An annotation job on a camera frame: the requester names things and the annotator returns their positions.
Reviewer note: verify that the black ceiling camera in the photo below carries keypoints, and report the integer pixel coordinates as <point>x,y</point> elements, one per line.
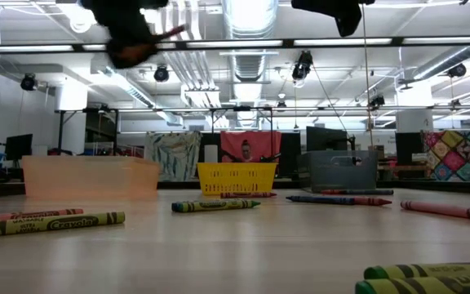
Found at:
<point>161,74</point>
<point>302,67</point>
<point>457,70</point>
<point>28,83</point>
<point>377,101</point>

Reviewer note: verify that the leaf print cloth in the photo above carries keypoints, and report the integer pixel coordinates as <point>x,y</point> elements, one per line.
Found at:
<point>174,155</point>

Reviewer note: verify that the orange crayon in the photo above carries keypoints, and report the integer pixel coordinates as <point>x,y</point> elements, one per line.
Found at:
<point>35,214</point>
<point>171,32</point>

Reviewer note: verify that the colourful patchwork quilt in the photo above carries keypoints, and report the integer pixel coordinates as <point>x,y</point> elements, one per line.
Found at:
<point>459,159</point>

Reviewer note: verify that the person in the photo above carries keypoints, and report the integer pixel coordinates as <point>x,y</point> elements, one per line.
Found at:
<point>246,152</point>

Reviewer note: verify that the yellow plastic basket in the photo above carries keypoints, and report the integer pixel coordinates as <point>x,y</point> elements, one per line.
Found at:
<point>235,177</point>

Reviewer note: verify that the pink red crayon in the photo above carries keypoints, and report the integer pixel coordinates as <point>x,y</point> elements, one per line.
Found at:
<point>447,210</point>

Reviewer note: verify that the black background robot arm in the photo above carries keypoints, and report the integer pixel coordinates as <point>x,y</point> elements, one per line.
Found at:
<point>269,157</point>
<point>230,156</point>

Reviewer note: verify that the black monitor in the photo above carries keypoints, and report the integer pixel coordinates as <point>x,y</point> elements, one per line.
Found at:
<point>408,147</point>
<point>325,139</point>
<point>19,147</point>

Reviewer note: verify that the silver ceiling duct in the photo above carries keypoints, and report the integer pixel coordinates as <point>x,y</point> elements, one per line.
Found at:
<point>249,16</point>

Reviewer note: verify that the black overhead crossbar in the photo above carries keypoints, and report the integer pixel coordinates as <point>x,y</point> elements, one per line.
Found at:
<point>78,47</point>

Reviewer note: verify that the orange translucent plastic bin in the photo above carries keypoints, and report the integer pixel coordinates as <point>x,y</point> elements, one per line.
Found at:
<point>88,177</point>

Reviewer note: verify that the black background rig frame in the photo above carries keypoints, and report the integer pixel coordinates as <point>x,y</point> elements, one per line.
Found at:
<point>60,134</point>

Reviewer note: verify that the red violet crayon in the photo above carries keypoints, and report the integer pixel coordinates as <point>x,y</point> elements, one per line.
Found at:
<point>247,195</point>

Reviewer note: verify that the purple blue crayon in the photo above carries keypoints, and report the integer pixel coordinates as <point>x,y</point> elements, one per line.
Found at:
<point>320,200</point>

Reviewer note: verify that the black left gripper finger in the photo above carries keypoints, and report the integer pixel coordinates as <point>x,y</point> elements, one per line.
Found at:
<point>143,51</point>
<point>121,53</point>

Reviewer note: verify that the red cloth backdrop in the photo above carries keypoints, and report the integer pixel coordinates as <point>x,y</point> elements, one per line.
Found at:
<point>267,141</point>

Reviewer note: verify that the yellow green crayon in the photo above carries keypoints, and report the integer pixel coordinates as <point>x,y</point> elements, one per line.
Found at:
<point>422,270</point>
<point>55,224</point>
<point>218,205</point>
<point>422,286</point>

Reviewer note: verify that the grey plastic bin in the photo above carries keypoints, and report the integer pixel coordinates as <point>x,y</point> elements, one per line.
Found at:
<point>333,171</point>

